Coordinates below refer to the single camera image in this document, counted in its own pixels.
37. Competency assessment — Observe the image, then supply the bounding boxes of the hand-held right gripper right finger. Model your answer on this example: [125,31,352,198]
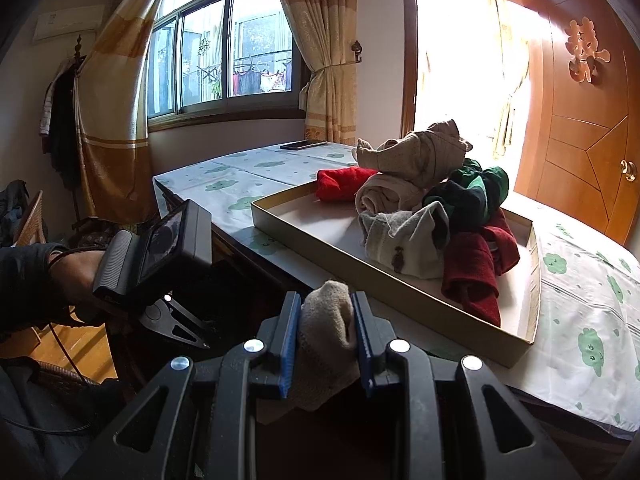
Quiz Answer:
[349,290,582,480]

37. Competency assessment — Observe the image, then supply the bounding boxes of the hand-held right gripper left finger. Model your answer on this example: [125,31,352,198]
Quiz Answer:
[65,291,304,480]

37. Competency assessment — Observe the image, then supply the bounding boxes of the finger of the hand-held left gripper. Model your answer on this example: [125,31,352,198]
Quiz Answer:
[139,293,211,351]

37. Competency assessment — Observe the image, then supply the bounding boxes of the beige knit sock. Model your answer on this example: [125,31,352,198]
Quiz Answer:
[255,280,373,413]

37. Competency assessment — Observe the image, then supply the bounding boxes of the grey underwear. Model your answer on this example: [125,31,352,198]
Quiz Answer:
[359,201,451,279]

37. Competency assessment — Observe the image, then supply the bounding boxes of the shallow cardboard tray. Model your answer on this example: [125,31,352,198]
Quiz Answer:
[250,180,543,370]

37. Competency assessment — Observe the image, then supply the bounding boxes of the cream underwear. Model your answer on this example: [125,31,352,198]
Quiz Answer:
[355,174,426,217]

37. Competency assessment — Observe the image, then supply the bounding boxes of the bright red underwear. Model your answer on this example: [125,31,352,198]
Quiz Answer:
[316,167,381,204]

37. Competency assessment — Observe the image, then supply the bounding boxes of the dark red labelled underwear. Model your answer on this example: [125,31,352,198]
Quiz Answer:
[480,207,521,276]

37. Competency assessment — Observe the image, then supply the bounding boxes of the dark green underwear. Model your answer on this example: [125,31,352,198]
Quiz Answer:
[422,180,488,248]

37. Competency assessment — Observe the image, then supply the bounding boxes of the beige mesh underwear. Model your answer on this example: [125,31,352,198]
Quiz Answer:
[352,119,473,191]

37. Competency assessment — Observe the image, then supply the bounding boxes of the bright green underwear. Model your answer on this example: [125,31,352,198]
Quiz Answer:
[450,159,510,211]

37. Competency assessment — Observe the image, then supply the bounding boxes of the person's left hand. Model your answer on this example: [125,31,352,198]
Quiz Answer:
[47,249,136,333]

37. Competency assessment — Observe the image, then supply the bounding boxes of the wicker chair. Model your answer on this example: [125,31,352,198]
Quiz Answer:
[10,189,51,248]

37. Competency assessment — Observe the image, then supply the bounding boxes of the yellow patterned curtain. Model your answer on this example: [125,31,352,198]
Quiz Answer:
[270,0,361,146]
[75,0,181,226]

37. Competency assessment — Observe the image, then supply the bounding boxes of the dark hanging clothes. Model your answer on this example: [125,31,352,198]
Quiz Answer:
[39,57,83,191]

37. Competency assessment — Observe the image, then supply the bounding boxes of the person's dark clothing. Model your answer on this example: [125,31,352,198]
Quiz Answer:
[0,355,131,480]

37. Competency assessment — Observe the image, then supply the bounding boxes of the hanging laundry row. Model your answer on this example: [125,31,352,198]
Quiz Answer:
[232,60,293,96]

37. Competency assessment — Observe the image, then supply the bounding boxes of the large sliding window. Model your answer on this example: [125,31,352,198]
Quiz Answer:
[145,0,308,128]

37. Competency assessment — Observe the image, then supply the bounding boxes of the wooden coat stand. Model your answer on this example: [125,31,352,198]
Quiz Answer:
[70,34,88,231]

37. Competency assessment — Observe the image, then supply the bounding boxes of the white cloud print tablecloth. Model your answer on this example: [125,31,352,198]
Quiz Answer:
[152,141,640,433]

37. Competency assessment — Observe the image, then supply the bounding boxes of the brown wooden door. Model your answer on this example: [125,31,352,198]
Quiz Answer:
[510,0,640,248]

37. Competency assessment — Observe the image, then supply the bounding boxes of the yellow balcony curtain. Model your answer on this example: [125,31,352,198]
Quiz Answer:
[492,0,531,161]

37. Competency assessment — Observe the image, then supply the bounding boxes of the pink paper door ornament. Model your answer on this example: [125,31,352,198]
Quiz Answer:
[566,17,612,83]

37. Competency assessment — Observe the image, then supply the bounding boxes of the black cable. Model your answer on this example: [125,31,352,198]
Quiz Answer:
[0,247,101,436]

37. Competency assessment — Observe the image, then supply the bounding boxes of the white wall air conditioner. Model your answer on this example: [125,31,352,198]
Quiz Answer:
[31,5,108,43]

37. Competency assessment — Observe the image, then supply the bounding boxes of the dark wooden door frame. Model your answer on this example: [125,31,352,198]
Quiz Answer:
[400,0,551,136]

